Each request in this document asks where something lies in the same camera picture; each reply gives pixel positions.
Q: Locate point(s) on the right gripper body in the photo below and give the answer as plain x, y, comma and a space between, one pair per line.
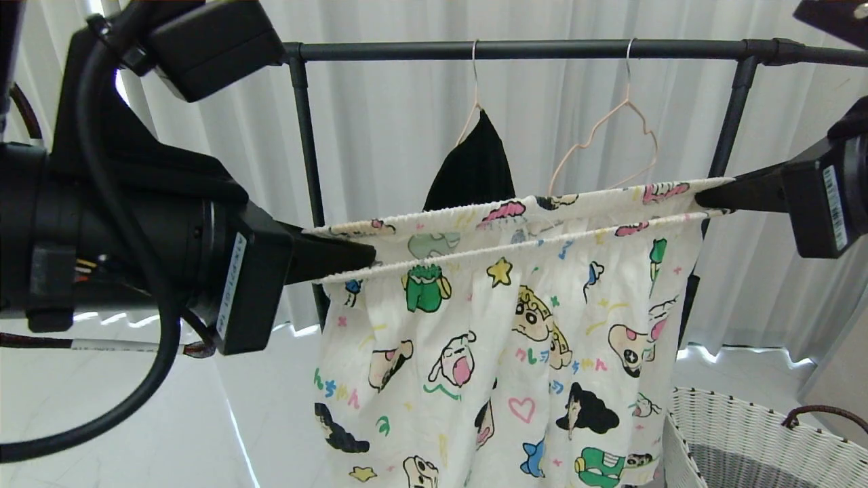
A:
814, 203

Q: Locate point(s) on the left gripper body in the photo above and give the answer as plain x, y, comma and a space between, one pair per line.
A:
251, 271

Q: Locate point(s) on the pink clothes hanger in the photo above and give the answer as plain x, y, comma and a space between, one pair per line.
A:
476, 95
627, 102

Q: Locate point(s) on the black sleeveless top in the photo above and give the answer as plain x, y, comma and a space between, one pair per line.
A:
471, 176

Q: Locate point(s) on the cream printed garment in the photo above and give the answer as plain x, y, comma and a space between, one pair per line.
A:
488, 379

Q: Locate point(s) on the white laundry basket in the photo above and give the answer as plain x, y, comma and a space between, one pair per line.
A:
739, 434

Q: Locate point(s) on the black clothes rack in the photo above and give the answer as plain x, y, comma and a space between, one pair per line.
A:
542, 49

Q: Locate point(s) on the white curtain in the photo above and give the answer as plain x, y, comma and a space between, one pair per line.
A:
407, 135

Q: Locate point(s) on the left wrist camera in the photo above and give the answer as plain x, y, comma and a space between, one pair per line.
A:
203, 41

